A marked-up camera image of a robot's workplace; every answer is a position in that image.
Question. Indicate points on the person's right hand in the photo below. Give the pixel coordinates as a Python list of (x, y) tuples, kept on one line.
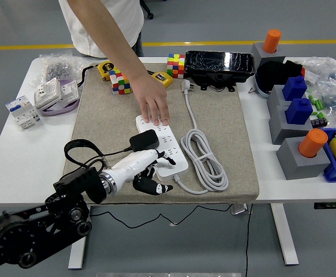
[(152, 95)]

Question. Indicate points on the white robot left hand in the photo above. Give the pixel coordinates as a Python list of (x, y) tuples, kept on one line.
[(136, 163)]

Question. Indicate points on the black power adapter plug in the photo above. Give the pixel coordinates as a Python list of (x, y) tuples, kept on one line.
[(143, 140)]

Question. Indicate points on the white power strip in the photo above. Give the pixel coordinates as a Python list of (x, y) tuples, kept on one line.
[(173, 172)]

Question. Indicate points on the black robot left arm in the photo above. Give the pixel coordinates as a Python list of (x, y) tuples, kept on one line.
[(78, 184)]

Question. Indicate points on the person's right forearm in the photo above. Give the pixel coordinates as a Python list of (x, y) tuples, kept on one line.
[(107, 31)]

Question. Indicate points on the yellow tape measure square label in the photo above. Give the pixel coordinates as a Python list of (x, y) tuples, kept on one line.
[(163, 79)]

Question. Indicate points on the multicolour puzzle cube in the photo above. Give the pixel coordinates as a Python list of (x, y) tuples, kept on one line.
[(176, 66), (119, 86)]

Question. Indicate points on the yellow tape measure round label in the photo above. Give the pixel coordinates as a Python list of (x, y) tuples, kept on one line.
[(106, 69)]

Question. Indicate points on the black cracked glossy box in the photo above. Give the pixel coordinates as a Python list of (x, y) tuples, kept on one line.
[(214, 62)]

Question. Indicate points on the grey-brown mat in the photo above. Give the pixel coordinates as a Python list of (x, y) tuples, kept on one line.
[(220, 115)]

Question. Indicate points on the black office chair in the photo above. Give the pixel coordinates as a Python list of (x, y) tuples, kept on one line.
[(150, 15)]

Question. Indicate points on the person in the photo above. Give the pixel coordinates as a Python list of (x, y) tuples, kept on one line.
[(78, 34)]

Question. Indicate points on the clear bag of metal nuts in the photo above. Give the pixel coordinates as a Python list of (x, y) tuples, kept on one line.
[(55, 69)]

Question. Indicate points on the small metal clip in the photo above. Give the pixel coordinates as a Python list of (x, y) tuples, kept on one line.
[(252, 91)]

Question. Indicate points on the grey square block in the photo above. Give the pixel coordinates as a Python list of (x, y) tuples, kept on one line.
[(295, 167), (274, 98), (259, 53), (280, 127)]

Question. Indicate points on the white circuit breaker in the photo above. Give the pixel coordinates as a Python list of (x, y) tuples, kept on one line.
[(22, 112)]

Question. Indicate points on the orange cylinder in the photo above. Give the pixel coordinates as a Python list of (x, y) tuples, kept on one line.
[(312, 142), (272, 41)]

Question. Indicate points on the blue block with knob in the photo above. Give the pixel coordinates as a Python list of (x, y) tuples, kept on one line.
[(298, 112), (294, 88)]

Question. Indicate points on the white table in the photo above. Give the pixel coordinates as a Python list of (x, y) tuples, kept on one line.
[(286, 190)]

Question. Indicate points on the small green cylinder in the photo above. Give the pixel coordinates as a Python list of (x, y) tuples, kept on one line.
[(316, 104), (321, 106), (311, 98)]

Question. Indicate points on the clear bag of blue parts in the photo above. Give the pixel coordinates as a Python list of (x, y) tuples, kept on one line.
[(324, 69), (332, 99)]

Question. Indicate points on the black table control panel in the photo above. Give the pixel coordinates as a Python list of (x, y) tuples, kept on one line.
[(332, 206)]

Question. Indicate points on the white wall switch panel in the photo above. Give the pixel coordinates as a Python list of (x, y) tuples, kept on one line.
[(69, 90)]

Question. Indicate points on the white wall socket panel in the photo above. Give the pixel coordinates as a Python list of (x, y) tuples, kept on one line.
[(47, 93)]

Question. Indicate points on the metal bracket under table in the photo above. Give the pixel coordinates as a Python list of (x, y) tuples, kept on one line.
[(240, 209)]

